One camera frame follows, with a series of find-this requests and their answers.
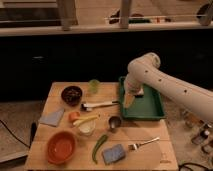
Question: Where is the silver fork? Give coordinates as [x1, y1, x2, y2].
[128, 137, 160, 150]

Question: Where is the orange carrot toy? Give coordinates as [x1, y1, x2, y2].
[68, 112, 80, 122]

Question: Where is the spice bottle rack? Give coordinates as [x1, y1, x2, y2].
[181, 110, 212, 145]

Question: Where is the blue sponge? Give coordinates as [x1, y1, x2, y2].
[102, 144, 126, 165]

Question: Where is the tan sponge block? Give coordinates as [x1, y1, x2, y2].
[135, 88, 144, 97]

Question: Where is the metal cup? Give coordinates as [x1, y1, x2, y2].
[108, 116, 121, 132]

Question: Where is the green chili pepper toy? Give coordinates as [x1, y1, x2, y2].
[92, 134, 108, 164]

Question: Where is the green plastic tray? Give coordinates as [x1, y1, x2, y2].
[119, 76, 165, 121]

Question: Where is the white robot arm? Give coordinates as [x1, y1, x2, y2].
[123, 52, 213, 123]

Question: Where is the white small cup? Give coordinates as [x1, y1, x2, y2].
[78, 120, 96, 136]

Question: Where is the black cable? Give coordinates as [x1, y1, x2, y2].
[0, 119, 32, 150]

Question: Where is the green plastic cup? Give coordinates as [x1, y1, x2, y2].
[89, 79, 100, 94]

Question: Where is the grey blue cloth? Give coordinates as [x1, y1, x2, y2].
[39, 108, 65, 127]

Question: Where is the white handled black brush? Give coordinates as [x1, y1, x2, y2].
[81, 101, 118, 111]

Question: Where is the red orange bowl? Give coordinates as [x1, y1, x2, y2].
[46, 131, 76, 165]

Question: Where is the dark brown bowl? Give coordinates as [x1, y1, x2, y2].
[61, 86, 83, 106]

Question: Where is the yellow banana toy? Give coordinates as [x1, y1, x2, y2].
[73, 115, 99, 127]

